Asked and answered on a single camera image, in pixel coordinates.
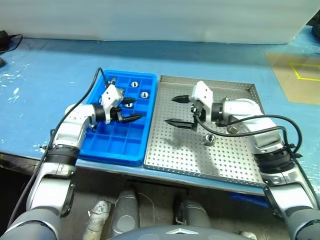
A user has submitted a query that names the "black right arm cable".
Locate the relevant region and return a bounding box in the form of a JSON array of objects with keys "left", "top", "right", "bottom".
[{"left": 193, "top": 109, "right": 320, "bottom": 208}]

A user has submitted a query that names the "grey rounded robot leg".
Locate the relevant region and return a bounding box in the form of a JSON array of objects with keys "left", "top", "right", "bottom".
[
  {"left": 109, "top": 189, "right": 140, "bottom": 237},
  {"left": 178, "top": 199, "right": 213, "bottom": 228}
]

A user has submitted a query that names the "black adapter cable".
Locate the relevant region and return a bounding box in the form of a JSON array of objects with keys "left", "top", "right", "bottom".
[{"left": 0, "top": 34, "right": 24, "bottom": 55}]

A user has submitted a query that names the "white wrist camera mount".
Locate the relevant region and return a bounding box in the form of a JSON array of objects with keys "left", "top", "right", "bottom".
[
  {"left": 100, "top": 84, "right": 125, "bottom": 125},
  {"left": 188, "top": 80, "right": 214, "bottom": 124}
]

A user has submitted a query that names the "blue object under table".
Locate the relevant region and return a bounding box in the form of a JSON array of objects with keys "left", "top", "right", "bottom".
[{"left": 228, "top": 193, "right": 267, "bottom": 204}]

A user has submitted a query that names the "grey robot torso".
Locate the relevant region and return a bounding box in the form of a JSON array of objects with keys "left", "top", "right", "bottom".
[{"left": 106, "top": 223, "right": 258, "bottom": 240}]

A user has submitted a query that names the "blue plastic compartment tray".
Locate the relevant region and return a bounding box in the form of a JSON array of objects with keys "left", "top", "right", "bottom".
[{"left": 77, "top": 69, "right": 158, "bottom": 167}]

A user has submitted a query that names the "white foam board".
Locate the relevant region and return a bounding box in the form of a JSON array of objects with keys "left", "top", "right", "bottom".
[{"left": 0, "top": 0, "right": 320, "bottom": 45}]

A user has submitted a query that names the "white wrapped bundle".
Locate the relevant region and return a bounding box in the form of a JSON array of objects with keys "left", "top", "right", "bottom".
[{"left": 82, "top": 199, "right": 112, "bottom": 240}]

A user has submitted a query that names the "brown cardboard sheet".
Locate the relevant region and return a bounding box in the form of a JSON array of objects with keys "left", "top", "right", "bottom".
[{"left": 264, "top": 51, "right": 320, "bottom": 105}]

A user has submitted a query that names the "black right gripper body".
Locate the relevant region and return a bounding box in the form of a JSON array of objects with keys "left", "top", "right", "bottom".
[{"left": 190, "top": 100, "right": 201, "bottom": 133}]

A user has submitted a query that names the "perforated steel tray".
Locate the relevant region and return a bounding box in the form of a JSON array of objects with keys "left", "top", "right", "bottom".
[{"left": 143, "top": 74, "right": 267, "bottom": 187}]

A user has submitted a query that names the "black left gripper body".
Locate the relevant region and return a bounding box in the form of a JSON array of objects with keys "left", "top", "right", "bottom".
[{"left": 110, "top": 106, "right": 124, "bottom": 123}]

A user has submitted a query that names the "black power adapter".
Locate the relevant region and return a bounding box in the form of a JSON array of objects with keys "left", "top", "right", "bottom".
[{"left": 0, "top": 30, "right": 11, "bottom": 54}]

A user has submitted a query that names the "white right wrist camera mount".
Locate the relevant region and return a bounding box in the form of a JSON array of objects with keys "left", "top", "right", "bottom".
[{"left": 188, "top": 80, "right": 214, "bottom": 124}]

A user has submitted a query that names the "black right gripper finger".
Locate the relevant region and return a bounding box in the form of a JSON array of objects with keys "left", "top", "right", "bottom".
[
  {"left": 171, "top": 94, "right": 191, "bottom": 104},
  {"left": 164, "top": 118, "right": 195, "bottom": 130}
]

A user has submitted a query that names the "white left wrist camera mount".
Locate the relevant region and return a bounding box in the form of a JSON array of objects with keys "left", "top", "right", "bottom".
[{"left": 100, "top": 84, "right": 125, "bottom": 125}]

